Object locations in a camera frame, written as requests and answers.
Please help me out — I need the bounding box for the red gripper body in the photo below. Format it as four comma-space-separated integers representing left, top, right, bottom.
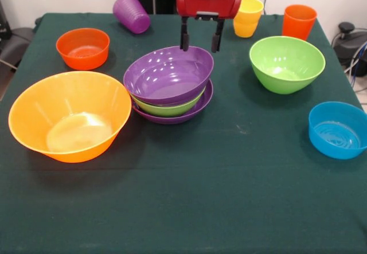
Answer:
175, 0, 243, 22

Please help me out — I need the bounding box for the small red bowl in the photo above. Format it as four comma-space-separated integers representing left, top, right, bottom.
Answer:
56, 28, 111, 71

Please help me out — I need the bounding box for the large orange bowl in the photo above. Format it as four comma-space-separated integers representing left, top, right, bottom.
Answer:
7, 71, 133, 163

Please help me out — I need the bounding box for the small blue bowl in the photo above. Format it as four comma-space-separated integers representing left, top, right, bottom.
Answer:
308, 101, 367, 161

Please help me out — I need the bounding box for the purple cup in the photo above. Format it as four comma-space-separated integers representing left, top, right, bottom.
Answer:
112, 0, 151, 35

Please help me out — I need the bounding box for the black device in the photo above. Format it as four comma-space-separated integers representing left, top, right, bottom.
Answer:
0, 0, 13, 40

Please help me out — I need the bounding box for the red orange cup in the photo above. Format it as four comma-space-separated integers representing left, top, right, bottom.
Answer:
282, 4, 318, 41

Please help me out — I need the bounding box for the green bowl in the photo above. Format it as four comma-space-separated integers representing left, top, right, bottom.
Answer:
248, 36, 326, 95
130, 86, 207, 118

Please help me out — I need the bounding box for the purple bowl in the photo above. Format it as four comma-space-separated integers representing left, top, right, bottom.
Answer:
123, 45, 215, 105
131, 79, 214, 125

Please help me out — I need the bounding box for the dark green tablecloth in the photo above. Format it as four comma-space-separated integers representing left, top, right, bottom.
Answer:
0, 12, 367, 254

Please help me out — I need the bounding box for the blue cable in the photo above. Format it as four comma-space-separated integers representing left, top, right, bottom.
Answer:
350, 43, 367, 87

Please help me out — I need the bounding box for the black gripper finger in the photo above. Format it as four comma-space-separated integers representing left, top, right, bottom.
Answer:
179, 15, 191, 52
210, 18, 227, 54

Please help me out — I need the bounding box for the yellow cup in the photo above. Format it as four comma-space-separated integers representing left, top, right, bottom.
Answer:
233, 20, 259, 39
233, 0, 264, 25

